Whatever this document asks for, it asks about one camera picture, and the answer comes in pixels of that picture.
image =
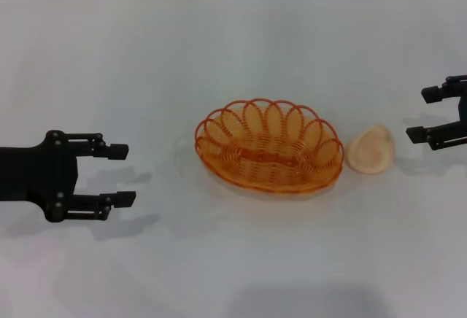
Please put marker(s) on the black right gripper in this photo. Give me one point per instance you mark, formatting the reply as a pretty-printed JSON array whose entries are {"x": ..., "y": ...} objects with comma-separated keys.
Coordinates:
[{"x": 462, "y": 110}]

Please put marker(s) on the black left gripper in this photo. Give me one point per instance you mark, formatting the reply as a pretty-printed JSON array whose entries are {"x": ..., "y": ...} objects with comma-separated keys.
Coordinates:
[{"x": 33, "y": 172}]

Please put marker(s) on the cream hollow bread bun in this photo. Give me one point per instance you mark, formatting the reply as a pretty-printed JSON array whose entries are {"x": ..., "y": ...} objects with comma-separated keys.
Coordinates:
[{"x": 368, "y": 152}]

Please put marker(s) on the orange woven plastic basket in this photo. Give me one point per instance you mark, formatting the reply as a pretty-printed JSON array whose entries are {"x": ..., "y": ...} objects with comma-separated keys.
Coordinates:
[{"x": 270, "y": 150}]

